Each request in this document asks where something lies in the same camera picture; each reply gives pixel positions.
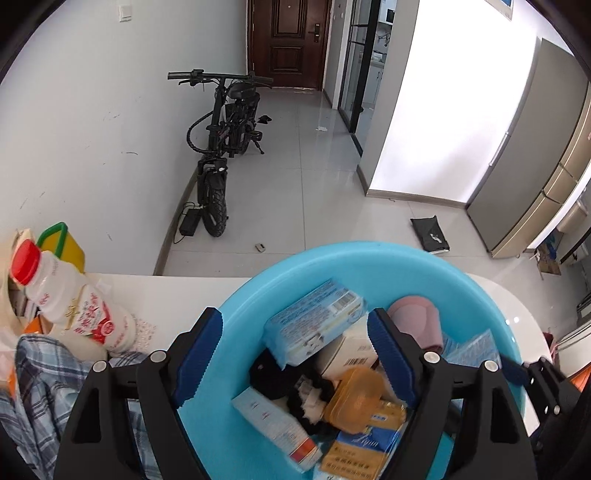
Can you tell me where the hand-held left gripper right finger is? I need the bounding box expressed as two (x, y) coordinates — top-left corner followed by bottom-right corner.
(368, 308), (539, 480)

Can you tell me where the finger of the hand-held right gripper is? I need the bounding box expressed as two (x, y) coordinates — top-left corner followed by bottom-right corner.
(501, 356), (578, 416)

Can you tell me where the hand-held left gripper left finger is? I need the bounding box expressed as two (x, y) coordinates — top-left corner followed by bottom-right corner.
(54, 308), (225, 480)

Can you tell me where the blue tissue packet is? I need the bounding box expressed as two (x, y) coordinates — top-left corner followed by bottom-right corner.
(445, 329), (502, 370)
(263, 278), (365, 367)

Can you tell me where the orange translucent box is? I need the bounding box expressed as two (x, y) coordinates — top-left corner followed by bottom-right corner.
(323, 367), (407, 435)

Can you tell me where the blue plastic basin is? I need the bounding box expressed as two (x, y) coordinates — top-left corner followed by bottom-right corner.
(178, 241), (532, 480)

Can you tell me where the white round desktop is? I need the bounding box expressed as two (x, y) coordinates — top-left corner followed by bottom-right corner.
(83, 272), (555, 435)

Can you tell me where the white barcode box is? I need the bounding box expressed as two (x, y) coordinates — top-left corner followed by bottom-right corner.
(318, 318), (382, 381)

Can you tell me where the pink cup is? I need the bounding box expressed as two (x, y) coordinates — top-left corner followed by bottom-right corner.
(387, 296), (445, 352)

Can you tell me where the black fuzzy cloth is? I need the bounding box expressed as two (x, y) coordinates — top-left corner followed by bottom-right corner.
(249, 348), (342, 437)

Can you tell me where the long white box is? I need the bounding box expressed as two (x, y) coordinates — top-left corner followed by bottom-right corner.
(231, 387), (323, 474)

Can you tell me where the yellow blue box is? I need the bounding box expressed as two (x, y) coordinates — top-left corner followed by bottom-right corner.
(318, 427), (407, 480)

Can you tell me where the cardboard box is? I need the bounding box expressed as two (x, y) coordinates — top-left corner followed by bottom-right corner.
(536, 247), (561, 276)

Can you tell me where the black floor bag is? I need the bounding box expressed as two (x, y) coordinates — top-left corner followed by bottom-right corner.
(411, 216), (451, 254)

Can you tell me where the black battery charger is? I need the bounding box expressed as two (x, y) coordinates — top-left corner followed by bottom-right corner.
(179, 206), (204, 235)

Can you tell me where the red-capped milk drink bottle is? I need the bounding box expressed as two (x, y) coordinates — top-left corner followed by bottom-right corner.
(10, 239), (137, 356)

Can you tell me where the blue plaid shirt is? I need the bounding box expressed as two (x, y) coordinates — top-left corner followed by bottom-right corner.
(0, 335), (162, 480)

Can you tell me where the white plastic bag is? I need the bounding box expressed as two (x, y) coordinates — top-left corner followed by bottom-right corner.
(0, 228), (44, 384)

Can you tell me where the black electric bike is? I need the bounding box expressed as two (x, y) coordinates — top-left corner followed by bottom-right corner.
(167, 69), (274, 238)

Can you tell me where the black-framed glass door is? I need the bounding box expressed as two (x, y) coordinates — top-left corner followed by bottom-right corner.
(337, 0), (384, 134)

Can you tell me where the dark brown entrance door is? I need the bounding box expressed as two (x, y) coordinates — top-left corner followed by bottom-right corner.
(249, 0), (331, 90)

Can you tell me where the yellow container green handle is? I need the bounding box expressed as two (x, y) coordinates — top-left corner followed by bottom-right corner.
(36, 222), (86, 275)

